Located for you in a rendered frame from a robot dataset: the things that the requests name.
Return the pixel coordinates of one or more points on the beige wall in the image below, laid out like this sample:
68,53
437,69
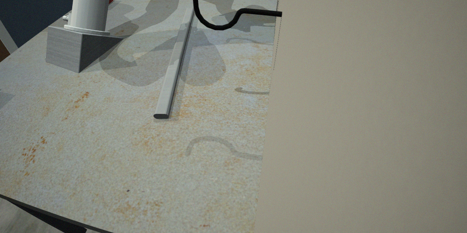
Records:
366,128

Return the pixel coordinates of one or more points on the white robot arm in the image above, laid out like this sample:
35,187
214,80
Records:
88,16

